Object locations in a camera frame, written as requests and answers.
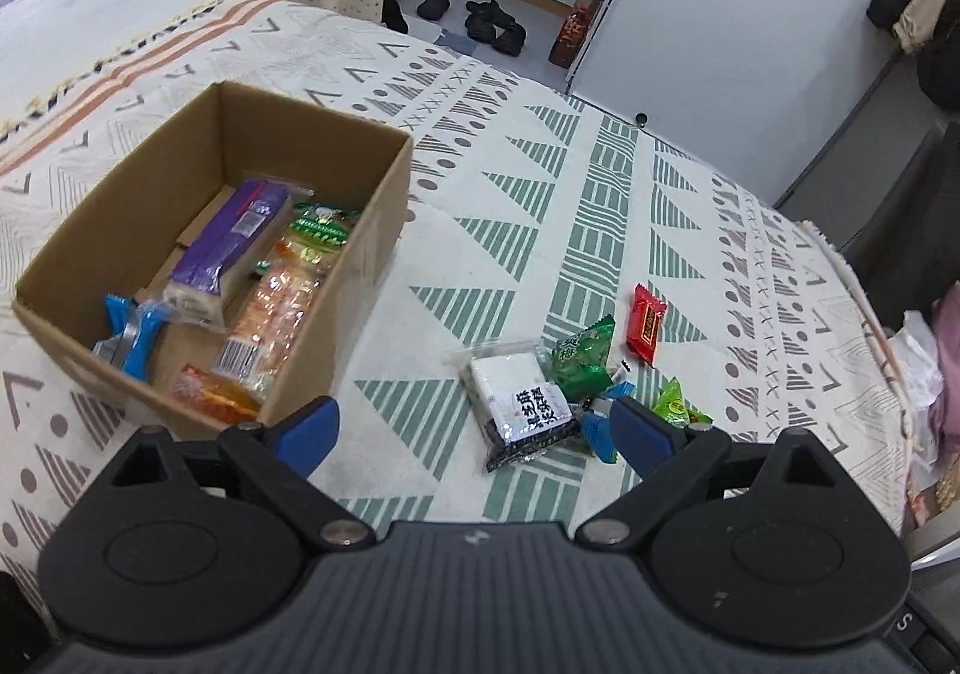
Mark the green stick candy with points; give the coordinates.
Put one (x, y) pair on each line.
(321, 233)

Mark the red candy packet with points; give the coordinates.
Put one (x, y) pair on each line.
(646, 323)

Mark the bright green snack packet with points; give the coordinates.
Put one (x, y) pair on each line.
(673, 404)

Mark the brown cardboard box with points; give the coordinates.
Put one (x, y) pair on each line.
(225, 194)

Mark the pink pillow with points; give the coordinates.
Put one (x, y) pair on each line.
(946, 359)

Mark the white crumpled clothes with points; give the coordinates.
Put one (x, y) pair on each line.
(909, 353)

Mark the black and white snack packet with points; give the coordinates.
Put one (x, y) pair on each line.
(517, 412)

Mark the black slipper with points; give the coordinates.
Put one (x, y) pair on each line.
(486, 14)
(433, 5)
(511, 38)

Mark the purple bread packet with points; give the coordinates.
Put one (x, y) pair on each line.
(225, 247)

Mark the white bed sheet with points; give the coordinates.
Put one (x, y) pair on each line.
(82, 14)

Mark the small blue snack packet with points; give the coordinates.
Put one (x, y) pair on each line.
(598, 428)

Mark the orange cracker packet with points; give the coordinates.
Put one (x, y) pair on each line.
(274, 314)

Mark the dark green snack packet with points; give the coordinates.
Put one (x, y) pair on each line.
(581, 361)

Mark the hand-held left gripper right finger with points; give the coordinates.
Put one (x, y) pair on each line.
(641, 430)

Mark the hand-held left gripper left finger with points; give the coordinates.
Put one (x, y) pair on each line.
(311, 428)

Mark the clear biscuit packet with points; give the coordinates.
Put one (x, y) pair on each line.
(328, 212)

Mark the red orange snack packet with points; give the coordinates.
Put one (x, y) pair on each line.
(214, 397)

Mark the blue wafer packet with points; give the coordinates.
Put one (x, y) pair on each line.
(133, 338)

